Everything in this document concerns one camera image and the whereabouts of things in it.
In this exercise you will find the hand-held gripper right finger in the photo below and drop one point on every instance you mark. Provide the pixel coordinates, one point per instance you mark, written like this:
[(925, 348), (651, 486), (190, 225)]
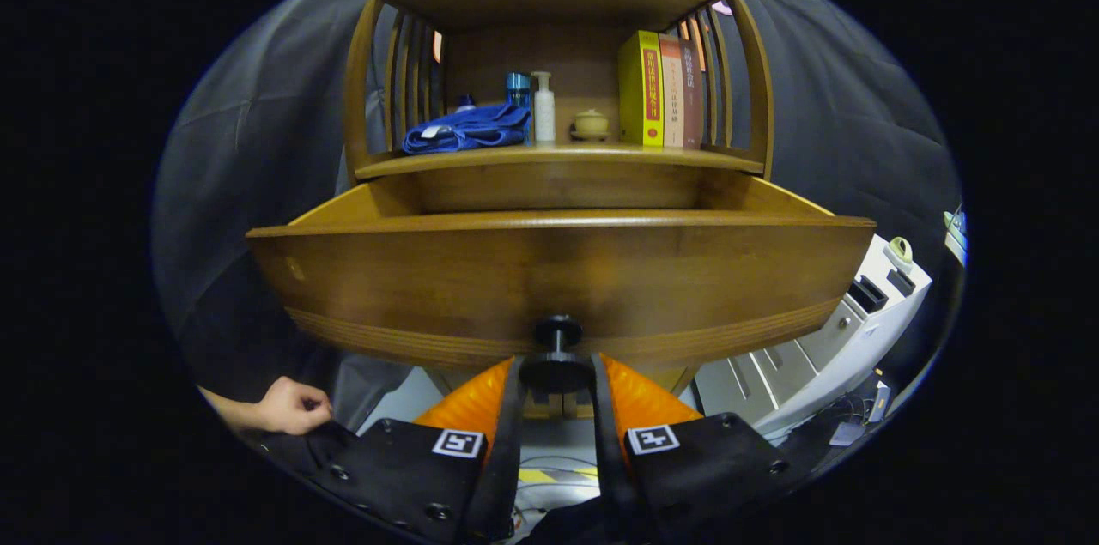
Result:
[(687, 468)]

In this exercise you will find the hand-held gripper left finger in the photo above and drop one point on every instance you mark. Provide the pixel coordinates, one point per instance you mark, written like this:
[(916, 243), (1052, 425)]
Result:
[(412, 468)]

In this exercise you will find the black drawer knob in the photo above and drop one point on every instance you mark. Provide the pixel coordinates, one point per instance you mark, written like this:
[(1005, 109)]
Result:
[(556, 373)]

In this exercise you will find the wooden drawer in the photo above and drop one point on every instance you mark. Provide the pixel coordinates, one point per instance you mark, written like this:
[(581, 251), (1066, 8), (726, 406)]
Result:
[(549, 279)]

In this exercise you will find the wooden countertop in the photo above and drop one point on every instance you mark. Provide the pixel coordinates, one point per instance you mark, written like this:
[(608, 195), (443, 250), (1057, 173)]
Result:
[(549, 155)]

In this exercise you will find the wooden cabinet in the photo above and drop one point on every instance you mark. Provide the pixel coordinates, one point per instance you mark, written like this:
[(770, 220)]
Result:
[(558, 56)]

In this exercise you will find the white machine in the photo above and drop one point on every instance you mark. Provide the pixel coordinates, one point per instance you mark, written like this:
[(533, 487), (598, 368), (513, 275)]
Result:
[(859, 339)]

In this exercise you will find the small green and white object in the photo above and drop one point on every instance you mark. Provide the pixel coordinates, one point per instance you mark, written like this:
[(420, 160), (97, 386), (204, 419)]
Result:
[(899, 253)]

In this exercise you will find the blue folded towel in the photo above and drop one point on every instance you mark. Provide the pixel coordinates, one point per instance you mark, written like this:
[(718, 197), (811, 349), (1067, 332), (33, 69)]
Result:
[(468, 131)]

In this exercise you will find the yellow lidded teacup with saucer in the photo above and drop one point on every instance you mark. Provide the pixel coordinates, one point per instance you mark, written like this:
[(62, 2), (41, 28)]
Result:
[(591, 124)]

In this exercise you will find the white side shelf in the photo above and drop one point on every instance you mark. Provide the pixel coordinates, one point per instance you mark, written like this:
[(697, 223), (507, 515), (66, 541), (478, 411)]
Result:
[(956, 232)]

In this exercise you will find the small white blue-capped bottle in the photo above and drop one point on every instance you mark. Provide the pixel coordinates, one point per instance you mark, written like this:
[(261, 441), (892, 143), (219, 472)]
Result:
[(464, 102)]

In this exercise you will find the brown book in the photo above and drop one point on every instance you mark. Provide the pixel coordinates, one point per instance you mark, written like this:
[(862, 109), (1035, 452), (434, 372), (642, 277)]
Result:
[(692, 90)]

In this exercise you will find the orange and white book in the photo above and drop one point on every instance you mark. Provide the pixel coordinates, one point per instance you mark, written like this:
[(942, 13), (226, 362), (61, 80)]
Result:
[(671, 90)]

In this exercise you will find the white pump bottle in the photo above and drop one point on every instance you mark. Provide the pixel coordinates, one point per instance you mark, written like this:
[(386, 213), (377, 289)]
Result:
[(543, 112)]

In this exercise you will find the thick yellow book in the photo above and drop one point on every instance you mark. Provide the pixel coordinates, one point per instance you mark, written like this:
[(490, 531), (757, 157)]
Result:
[(635, 90)]

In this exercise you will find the blue transparent bottle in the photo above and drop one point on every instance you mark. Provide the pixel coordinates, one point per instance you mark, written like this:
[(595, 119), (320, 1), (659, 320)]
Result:
[(518, 88)]

